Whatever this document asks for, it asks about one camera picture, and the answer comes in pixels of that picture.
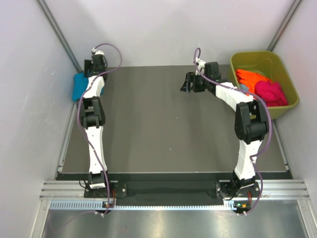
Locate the grey blue t shirt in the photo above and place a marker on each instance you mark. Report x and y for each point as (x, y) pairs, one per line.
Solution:
(244, 88)

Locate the grey slotted cable duct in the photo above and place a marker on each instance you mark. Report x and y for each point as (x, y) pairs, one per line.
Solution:
(99, 205)

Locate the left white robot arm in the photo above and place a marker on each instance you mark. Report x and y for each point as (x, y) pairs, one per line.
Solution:
(92, 118)

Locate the left corner aluminium post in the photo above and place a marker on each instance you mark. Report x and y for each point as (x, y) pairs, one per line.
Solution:
(58, 32)

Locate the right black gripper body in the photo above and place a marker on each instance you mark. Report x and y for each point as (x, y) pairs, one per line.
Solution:
(199, 83)

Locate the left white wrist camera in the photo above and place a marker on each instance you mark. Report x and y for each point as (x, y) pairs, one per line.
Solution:
(96, 52)

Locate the olive green plastic bin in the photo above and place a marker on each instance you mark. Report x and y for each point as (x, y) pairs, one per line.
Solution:
(264, 74)

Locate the magenta t shirt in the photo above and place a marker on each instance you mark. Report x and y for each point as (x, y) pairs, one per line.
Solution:
(271, 93)

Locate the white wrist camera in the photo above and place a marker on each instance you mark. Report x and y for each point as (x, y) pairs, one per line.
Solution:
(96, 52)
(200, 66)

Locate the orange t shirt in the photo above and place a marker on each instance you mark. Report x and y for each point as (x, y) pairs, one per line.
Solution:
(250, 79)

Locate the right corner aluminium post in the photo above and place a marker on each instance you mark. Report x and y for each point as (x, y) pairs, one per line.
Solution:
(284, 24)

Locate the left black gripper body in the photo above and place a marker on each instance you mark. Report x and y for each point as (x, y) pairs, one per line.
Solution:
(89, 64)

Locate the aluminium frame rail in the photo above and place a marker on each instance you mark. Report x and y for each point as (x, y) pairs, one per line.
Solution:
(285, 189)

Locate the corner aluminium post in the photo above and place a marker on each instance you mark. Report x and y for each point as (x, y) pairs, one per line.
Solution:
(58, 32)
(284, 24)

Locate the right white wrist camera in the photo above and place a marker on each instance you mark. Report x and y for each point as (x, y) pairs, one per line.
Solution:
(200, 66)

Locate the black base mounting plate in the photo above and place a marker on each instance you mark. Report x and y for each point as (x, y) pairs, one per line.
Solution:
(210, 188)

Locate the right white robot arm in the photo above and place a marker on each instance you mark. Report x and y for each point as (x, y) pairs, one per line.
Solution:
(251, 122)

